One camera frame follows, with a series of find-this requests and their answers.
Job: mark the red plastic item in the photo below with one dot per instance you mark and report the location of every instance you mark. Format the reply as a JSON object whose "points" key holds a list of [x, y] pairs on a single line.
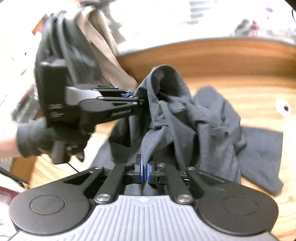
{"points": [[254, 25]]}

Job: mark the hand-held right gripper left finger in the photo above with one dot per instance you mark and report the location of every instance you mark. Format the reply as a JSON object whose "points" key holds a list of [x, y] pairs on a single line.
{"points": [[139, 171]]}

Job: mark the dark grey hanging garment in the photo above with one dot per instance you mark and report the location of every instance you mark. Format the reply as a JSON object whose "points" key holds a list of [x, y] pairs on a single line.
{"points": [[83, 58]]}

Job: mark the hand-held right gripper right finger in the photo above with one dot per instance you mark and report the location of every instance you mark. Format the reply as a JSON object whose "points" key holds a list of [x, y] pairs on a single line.
{"points": [[149, 172]]}

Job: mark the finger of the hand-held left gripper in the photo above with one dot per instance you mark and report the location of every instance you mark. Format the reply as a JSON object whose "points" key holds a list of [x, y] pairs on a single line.
{"points": [[120, 109], [115, 91]]}

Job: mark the black hanging garment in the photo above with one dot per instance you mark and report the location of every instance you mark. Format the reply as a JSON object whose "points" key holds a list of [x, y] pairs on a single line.
{"points": [[49, 41]]}

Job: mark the dark grey pants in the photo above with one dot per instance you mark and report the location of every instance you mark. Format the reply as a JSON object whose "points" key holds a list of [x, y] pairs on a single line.
{"points": [[175, 129]]}

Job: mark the person's left hand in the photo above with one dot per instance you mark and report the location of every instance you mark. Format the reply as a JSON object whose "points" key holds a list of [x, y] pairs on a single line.
{"points": [[34, 139]]}

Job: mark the beige hanging garment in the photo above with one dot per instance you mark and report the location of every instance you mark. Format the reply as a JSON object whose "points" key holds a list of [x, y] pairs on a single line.
{"points": [[104, 51]]}

